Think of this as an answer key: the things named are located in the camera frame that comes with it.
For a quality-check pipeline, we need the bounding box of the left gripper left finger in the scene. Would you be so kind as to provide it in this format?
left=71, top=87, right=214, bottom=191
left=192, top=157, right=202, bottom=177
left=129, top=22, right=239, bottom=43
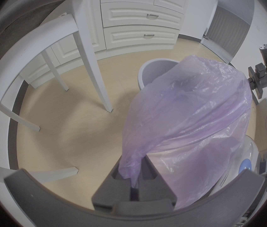
left=92, top=160, right=134, bottom=210

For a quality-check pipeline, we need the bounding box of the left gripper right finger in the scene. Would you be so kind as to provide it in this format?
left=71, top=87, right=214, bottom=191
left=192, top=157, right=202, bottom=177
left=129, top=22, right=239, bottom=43
left=138, top=155, right=178, bottom=209

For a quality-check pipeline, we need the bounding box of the purple plastic bag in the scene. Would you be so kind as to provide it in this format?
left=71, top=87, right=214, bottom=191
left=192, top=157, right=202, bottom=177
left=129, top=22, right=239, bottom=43
left=119, top=55, right=253, bottom=210

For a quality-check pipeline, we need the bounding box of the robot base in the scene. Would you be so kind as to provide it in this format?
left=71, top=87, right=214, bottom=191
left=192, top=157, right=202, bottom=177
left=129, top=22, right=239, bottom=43
left=215, top=95, right=267, bottom=198

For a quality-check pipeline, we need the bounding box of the white trash bin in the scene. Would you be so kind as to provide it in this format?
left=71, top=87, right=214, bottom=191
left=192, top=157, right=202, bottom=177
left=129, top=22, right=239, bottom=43
left=138, top=58, right=182, bottom=91

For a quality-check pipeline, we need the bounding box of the grey curtain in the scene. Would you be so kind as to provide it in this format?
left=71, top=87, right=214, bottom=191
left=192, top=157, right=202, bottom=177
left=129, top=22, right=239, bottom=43
left=206, top=6, right=252, bottom=64

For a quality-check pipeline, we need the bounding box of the white wardrobe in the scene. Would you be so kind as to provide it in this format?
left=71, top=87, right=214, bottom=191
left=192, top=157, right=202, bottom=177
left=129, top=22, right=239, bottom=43
left=21, top=0, right=192, bottom=89

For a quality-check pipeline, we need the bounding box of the white chair with grey seat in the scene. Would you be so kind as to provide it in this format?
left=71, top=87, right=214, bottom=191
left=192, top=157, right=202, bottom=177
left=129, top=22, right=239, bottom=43
left=0, top=0, right=114, bottom=184

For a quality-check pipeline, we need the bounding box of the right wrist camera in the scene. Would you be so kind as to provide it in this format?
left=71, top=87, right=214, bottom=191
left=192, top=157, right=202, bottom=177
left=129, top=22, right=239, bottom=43
left=255, top=63, right=266, bottom=75

